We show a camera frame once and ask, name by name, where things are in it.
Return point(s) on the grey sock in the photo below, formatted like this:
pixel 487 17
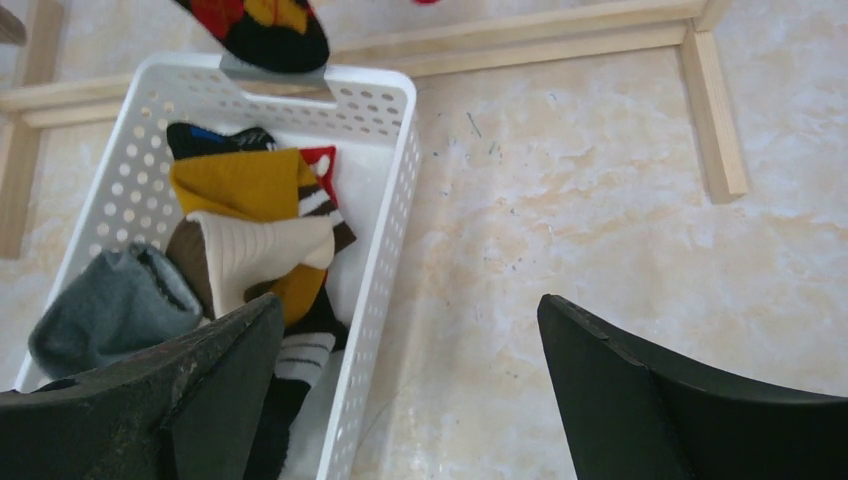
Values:
pixel 123 302

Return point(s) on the black blue sock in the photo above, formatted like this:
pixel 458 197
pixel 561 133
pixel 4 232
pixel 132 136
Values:
pixel 307 344

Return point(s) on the beige brown sock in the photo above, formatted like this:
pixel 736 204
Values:
pixel 228 262

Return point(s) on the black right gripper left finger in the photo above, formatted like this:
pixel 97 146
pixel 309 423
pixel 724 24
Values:
pixel 185 409

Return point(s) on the mustard striped sock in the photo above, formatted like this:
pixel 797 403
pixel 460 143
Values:
pixel 256 186

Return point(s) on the wooden rack frame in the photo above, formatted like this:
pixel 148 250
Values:
pixel 37 102

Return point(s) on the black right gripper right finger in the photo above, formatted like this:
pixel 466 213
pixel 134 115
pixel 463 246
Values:
pixel 632 409

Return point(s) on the argyle red yellow sock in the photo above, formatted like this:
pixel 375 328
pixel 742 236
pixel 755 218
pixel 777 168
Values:
pixel 279 36

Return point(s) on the red character sock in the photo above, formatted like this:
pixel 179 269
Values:
pixel 321 161

